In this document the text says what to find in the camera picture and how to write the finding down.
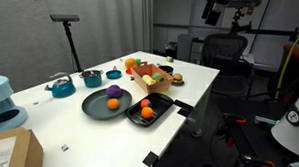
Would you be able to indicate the green plush toy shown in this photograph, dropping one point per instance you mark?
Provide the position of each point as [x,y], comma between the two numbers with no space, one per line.
[157,76]

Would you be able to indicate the small green macaron toy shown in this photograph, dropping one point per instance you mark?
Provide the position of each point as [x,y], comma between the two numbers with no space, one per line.
[169,58]

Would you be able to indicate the light blue toy appliance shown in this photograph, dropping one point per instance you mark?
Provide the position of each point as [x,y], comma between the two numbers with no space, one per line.
[2,101]

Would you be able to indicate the grey drawer cabinet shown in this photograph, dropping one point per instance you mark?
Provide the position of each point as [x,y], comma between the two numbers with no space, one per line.
[187,46]

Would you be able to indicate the black hanging panel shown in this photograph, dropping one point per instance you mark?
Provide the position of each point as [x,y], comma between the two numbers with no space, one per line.
[183,104]

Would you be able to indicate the grey oval plate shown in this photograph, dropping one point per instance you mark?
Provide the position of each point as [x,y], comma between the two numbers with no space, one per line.
[95,106]

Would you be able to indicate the short black tape strip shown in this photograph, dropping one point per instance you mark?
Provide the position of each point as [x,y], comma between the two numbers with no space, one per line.
[183,112]

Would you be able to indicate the small teal toy pan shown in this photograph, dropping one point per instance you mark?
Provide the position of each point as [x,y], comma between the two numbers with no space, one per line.
[113,74]

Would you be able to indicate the teal toy pot with lid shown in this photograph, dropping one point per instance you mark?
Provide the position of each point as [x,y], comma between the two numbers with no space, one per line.
[92,80]

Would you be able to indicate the orange plush ball toy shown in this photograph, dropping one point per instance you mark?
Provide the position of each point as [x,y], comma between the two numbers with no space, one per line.
[113,103]
[147,112]

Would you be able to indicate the large orange plush fruit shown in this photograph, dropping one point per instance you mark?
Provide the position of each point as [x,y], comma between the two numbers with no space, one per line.
[129,63]

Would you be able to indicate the toy burger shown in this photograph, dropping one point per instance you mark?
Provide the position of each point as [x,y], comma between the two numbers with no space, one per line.
[177,77]

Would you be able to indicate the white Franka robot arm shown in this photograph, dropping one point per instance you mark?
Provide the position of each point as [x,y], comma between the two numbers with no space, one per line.
[291,131]

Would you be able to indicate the black tape patch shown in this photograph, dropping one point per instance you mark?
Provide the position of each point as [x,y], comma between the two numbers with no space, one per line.
[151,159]

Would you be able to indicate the black plastic tray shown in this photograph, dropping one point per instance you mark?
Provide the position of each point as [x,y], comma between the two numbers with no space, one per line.
[160,102]

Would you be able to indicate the orange checked cardboard box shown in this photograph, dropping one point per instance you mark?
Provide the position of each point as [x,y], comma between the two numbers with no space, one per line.
[156,87]

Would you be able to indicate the black stereo camera on stand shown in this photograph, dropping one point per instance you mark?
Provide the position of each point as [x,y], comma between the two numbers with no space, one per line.
[242,2]

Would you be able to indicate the purple plush eggplant toy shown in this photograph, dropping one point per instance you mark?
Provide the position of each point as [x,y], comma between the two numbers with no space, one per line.
[113,91]

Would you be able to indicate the teal toy kettle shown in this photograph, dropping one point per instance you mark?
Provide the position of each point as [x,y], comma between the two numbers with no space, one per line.
[63,88]

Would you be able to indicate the brown cardboard shipping box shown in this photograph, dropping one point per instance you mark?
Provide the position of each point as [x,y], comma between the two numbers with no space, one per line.
[23,152]

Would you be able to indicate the red plush tomato toy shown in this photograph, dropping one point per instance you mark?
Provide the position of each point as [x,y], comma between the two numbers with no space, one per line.
[145,103]

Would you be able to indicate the black stand pole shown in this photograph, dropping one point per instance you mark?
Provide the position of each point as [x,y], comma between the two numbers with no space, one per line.
[64,17]

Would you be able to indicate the black office chair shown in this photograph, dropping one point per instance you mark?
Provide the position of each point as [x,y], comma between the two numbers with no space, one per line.
[224,49]

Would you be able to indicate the yellow plush toy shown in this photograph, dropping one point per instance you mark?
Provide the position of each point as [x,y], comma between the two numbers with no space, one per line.
[148,79]

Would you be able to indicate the small red toy plate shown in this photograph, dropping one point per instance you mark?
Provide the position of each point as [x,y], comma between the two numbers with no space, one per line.
[128,72]

